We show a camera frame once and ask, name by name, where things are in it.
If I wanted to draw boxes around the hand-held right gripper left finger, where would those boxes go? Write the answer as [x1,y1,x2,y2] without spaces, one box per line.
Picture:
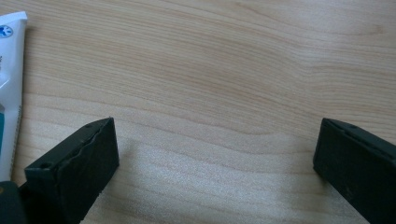
[19,116,120,224]

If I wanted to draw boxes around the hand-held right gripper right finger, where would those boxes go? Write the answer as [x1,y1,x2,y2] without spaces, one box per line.
[312,117,396,224]

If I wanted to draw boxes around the white toothpaste tube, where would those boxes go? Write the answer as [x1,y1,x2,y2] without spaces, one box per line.
[0,10,29,183]

